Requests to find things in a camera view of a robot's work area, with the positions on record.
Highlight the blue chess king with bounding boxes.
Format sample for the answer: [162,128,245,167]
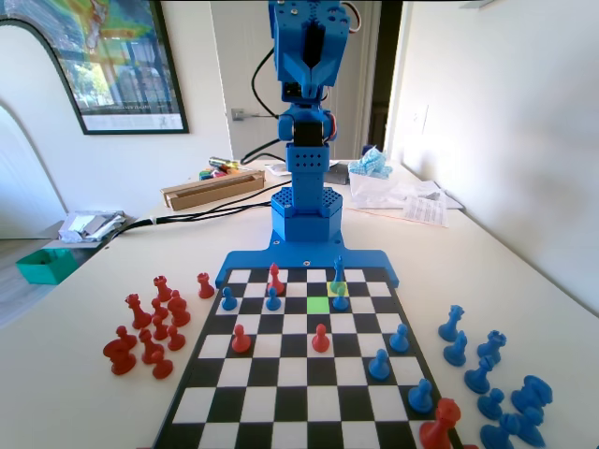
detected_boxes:
[330,255,347,296]

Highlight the red chess king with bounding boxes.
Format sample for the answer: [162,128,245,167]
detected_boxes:
[267,263,285,296]

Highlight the red chess bishop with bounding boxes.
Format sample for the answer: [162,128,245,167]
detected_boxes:
[139,328,165,365]
[167,289,192,327]

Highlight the blue chess queen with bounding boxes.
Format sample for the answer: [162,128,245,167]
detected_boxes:
[437,304,465,341]

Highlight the red chess queen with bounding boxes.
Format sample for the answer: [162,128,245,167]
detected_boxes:
[418,397,463,449]
[124,293,153,330]

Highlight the black and white chess board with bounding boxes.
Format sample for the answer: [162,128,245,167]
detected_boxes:
[152,266,465,449]

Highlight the blue chess rook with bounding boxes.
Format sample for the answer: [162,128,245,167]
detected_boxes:
[476,329,507,366]

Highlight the blue crumpled face masks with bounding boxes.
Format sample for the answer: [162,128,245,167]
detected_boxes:
[349,147,393,180]

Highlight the dark grey flat box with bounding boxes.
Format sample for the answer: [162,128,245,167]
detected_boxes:
[326,163,352,186]

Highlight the clear plastic bag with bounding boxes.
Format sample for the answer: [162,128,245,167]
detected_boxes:
[348,158,403,210]

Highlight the long brown cardboard box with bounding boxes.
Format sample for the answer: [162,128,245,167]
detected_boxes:
[160,169,267,211]

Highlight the black framed poster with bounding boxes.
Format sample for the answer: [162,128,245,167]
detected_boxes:
[0,0,190,136]

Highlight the stack of white papers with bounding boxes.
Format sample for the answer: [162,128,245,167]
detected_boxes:
[397,180,465,211]

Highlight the printed white paper sheet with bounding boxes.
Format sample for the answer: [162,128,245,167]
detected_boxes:
[402,194,450,229]

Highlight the pile of grey papers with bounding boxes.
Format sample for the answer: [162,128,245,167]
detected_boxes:
[58,210,127,244]

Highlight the green plastic bin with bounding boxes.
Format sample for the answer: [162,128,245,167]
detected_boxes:
[15,247,79,285]

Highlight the red white servo wire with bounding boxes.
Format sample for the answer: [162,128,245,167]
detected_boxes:
[344,3,365,35]

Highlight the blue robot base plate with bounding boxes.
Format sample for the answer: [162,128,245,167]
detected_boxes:
[214,228,402,289]

